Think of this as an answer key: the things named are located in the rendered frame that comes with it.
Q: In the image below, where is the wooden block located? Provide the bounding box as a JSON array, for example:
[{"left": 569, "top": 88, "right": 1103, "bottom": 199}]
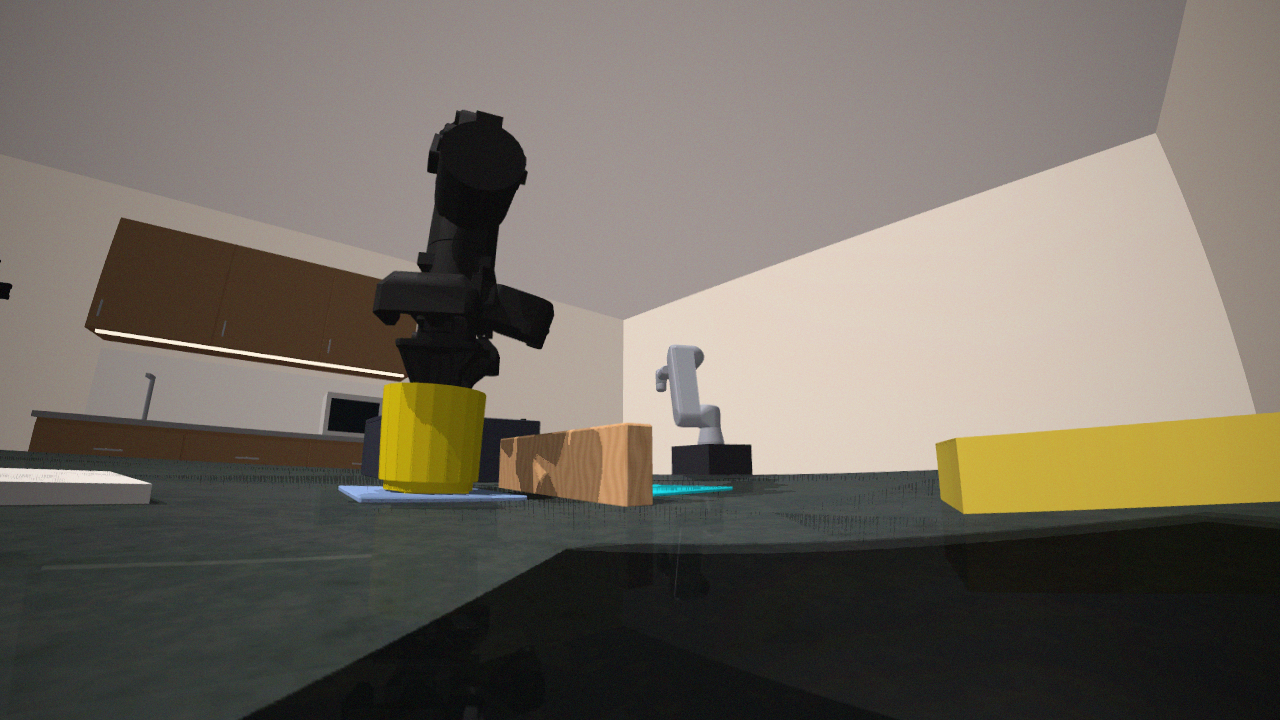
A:
[{"left": 498, "top": 423, "right": 653, "bottom": 507}]

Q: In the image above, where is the yellow rectangular block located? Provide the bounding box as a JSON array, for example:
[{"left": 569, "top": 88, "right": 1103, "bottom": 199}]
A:
[{"left": 934, "top": 413, "right": 1280, "bottom": 514}]

